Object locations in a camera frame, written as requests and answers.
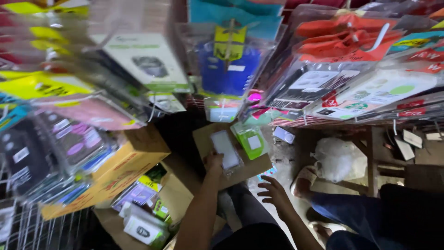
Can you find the person's left hand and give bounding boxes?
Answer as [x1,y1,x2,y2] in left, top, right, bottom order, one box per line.
[203,152,225,178]

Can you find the person's right hand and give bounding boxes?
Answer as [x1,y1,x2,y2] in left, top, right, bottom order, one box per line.
[257,175,296,220]

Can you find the clear packet with white case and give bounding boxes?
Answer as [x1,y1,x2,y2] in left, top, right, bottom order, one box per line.
[210,129,243,173]

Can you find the colourful patterned packet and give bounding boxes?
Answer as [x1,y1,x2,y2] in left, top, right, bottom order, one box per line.
[257,166,278,181]

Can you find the brown cardboard flap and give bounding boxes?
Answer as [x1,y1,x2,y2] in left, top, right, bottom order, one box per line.
[192,122,273,190]

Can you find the green and white packet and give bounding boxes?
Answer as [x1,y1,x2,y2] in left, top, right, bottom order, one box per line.
[230,122,270,160]

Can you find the person's black trousers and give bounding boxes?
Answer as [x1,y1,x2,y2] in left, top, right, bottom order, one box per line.
[211,183,296,250]

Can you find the light blue small packet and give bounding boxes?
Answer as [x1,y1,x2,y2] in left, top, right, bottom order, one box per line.
[204,97,244,123]

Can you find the small white packet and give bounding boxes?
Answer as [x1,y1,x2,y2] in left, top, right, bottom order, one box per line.
[273,126,296,144]

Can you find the white plastic bag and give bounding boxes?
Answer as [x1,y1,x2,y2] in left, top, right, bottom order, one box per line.
[310,137,368,184]

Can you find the hanging blue case packet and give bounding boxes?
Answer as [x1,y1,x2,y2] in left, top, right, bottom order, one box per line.
[176,22,279,100]

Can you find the open carton of packets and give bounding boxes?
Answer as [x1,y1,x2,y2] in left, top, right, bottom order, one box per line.
[93,162,227,250]

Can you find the yellow and orange carton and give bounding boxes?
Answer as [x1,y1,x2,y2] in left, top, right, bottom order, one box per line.
[40,124,171,221]

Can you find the white box with green stripe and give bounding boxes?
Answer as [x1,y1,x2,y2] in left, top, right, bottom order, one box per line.
[89,33,193,94]

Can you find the row of hanging accessory packets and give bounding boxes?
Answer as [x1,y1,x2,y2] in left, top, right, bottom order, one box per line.
[243,0,444,126]

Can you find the pale cards heap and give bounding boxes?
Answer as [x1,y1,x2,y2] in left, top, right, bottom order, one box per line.
[393,128,444,162]

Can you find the rack of hanging phone-case packets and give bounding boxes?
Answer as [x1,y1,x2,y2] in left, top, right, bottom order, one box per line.
[0,0,189,209]

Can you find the white wire grid rack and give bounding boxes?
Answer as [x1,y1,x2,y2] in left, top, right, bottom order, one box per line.
[0,163,91,250]

